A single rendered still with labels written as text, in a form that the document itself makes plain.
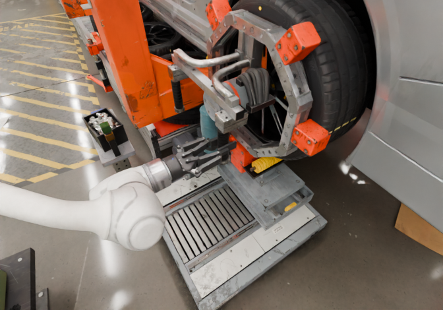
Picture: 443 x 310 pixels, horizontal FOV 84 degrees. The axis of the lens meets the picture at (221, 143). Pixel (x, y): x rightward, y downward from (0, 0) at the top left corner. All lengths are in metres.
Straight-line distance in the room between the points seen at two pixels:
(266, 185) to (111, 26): 1.08
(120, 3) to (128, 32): 0.11
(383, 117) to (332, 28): 0.30
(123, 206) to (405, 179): 0.75
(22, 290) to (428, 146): 1.48
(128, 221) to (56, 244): 1.28
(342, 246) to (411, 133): 0.99
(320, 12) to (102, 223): 0.82
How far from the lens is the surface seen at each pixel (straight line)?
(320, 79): 0.82
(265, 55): 1.00
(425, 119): 0.79
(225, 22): 0.98
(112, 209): 0.56
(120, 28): 1.15
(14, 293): 1.40
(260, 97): 0.73
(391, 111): 0.81
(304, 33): 0.75
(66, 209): 0.58
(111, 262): 1.60
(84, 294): 1.60
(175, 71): 0.97
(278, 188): 1.47
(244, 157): 1.17
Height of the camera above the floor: 1.41
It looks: 46 degrees down
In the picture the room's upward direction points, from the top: straight up
